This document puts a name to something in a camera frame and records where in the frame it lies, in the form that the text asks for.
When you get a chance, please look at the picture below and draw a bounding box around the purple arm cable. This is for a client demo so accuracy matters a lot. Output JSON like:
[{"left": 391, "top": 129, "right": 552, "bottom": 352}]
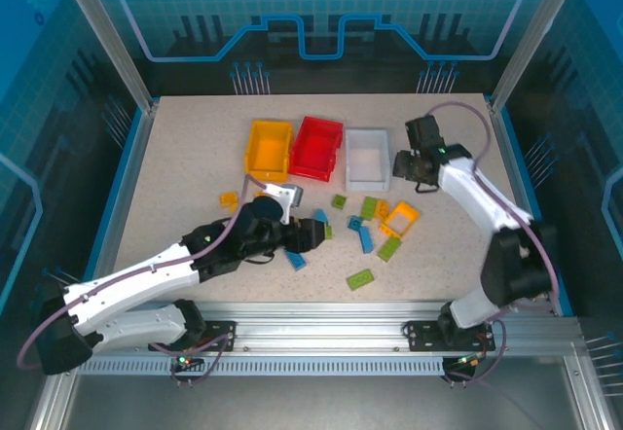
[
  {"left": 427, "top": 101, "right": 561, "bottom": 387},
  {"left": 16, "top": 175, "right": 268, "bottom": 388}
]

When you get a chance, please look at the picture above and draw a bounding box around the red plastic bin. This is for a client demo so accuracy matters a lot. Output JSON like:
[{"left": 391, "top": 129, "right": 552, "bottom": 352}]
[{"left": 287, "top": 115, "right": 345, "bottom": 184}]

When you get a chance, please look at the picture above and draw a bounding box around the aluminium side rail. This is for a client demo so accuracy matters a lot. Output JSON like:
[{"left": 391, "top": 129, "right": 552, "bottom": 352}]
[
  {"left": 488, "top": 96, "right": 576, "bottom": 318},
  {"left": 80, "top": 101, "right": 160, "bottom": 285}
]

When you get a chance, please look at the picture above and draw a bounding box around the aluminium corner post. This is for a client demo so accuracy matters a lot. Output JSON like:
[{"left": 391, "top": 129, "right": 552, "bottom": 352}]
[
  {"left": 490, "top": 0, "right": 585, "bottom": 113},
  {"left": 54, "top": 0, "right": 160, "bottom": 113}
]

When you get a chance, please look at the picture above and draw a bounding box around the yellow plastic bin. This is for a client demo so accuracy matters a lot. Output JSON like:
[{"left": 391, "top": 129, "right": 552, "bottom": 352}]
[{"left": 242, "top": 118, "right": 295, "bottom": 183}]

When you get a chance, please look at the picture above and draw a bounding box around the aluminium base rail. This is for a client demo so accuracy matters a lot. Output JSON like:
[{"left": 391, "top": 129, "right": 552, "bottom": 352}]
[{"left": 72, "top": 300, "right": 585, "bottom": 359}]

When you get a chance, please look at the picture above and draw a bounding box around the slotted grey cable duct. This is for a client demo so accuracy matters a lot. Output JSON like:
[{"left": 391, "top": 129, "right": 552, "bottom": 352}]
[{"left": 77, "top": 355, "right": 488, "bottom": 377}]

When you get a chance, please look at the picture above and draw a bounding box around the yellow lego window frame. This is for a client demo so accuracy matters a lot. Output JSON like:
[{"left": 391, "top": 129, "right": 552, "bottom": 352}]
[{"left": 381, "top": 200, "right": 421, "bottom": 239}]

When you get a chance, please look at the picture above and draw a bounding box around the white plastic bin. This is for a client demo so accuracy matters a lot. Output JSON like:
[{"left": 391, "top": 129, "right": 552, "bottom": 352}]
[{"left": 343, "top": 126, "right": 393, "bottom": 194}]

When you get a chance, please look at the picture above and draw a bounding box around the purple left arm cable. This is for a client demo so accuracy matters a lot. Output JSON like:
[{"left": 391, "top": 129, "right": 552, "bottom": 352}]
[{"left": 16, "top": 175, "right": 268, "bottom": 388}]

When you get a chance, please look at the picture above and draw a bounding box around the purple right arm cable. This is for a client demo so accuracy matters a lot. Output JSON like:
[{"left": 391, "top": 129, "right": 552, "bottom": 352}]
[{"left": 427, "top": 101, "right": 561, "bottom": 387}]

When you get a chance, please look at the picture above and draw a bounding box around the aluminium lower frame bar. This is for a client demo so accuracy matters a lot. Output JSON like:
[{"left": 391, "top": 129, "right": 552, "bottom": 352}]
[
  {"left": 564, "top": 355, "right": 617, "bottom": 430},
  {"left": 26, "top": 374, "right": 82, "bottom": 430}
]

